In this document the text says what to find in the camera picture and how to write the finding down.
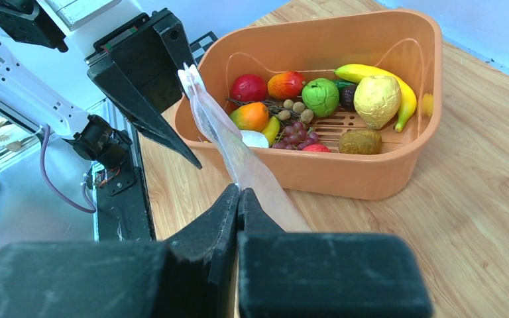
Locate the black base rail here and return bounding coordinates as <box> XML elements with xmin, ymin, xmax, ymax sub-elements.
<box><xmin>93</xmin><ymin>128</ymin><xmax>156</xmax><ymax>241</ymax></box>

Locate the brown kiwi toy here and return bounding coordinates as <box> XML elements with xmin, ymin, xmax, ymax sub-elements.
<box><xmin>337</xmin><ymin>129</ymin><xmax>382</xmax><ymax>155</ymax></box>

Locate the red apple toy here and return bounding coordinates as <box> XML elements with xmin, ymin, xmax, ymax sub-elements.
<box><xmin>229</xmin><ymin>74</ymin><xmax>267</xmax><ymax>102</ymax></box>

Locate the green apple toy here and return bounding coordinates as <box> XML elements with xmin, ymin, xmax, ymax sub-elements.
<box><xmin>302</xmin><ymin>78</ymin><xmax>339</xmax><ymax>118</ymax></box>

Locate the yellow banana toy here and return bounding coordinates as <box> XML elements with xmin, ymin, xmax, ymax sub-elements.
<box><xmin>334</xmin><ymin>64</ymin><xmax>418</xmax><ymax>133</ymax></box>

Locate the red strawberry toy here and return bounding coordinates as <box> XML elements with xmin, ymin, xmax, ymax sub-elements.
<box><xmin>303</xmin><ymin>144</ymin><xmax>331</xmax><ymax>152</ymax></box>

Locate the brown longan cluster toy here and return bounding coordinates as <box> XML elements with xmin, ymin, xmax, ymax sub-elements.
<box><xmin>277</xmin><ymin>99</ymin><xmax>314</xmax><ymax>124</ymax></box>

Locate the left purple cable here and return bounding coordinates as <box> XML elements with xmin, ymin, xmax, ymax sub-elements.
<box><xmin>39</xmin><ymin>125</ymin><xmax>98</xmax><ymax>215</ymax></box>

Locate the yellow pear toy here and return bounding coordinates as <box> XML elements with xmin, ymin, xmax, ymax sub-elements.
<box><xmin>353</xmin><ymin>75</ymin><xmax>402</xmax><ymax>130</ymax></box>

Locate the purple grapes toy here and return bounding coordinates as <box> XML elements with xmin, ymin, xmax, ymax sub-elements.
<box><xmin>270</xmin><ymin>121</ymin><xmax>319</xmax><ymax>150</ymax></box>

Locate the small yellow fruit toy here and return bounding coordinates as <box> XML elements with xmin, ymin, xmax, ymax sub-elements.
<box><xmin>261</xmin><ymin>116</ymin><xmax>281</xmax><ymax>146</ymax></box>

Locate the orange plastic basket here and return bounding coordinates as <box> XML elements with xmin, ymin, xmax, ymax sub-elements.
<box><xmin>198</xmin><ymin>9</ymin><xmax>442</xmax><ymax>200</ymax></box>

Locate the checkerboard calibration board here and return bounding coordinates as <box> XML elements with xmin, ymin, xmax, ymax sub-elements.
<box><xmin>190</xmin><ymin>31</ymin><xmax>218</xmax><ymax>64</ymax></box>

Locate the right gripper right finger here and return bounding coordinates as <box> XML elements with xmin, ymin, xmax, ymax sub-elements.
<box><xmin>237</xmin><ymin>189</ymin><xmax>434</xmax><ymax>317</ymax></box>

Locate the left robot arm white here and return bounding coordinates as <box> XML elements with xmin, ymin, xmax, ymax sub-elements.
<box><xmin>0</xmin><ymin>0</ymin><xmax>201</xmax><ymax>169</ymax></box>

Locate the orange green mango toy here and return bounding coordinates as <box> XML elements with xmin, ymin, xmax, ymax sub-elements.
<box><xmin>229</xmin><ymin>102</ymin><xmax>269</xmax><ymax>132</ymax></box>

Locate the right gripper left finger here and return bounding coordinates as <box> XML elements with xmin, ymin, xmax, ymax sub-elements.
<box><xmin>0</xmin><ymin>185</ymin><xmax>240</xmax><ymax>317</ymax></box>

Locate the white mushroom toy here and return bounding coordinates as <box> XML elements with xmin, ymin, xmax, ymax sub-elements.
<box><xmin>240</xmin><ymin>130</ymin><xmax>269</xmax><ymax>148</ymax></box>

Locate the clear zip top bag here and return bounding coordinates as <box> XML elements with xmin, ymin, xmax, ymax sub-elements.
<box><xmin>178</xmin><ymin>64</ymin><xmax>311</xmax><ymax>232</ymax></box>

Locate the green cucumber toy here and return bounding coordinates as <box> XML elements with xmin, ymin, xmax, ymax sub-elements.
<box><xmin>332</xmin><ymin>79</ymin><xmax>355</xmax><ymax>93</ymax></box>

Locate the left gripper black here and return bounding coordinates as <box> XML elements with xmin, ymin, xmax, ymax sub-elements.
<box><xmin>86</xmin><ymin>8</ymin><xmax>202</xmax><ymax>170</ymax></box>

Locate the red orange peach toy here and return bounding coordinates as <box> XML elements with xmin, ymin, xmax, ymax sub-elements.
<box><xmin>267</xmin><ymin>71</ymin><xmax>306</xmax><ymax>100</ymax></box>

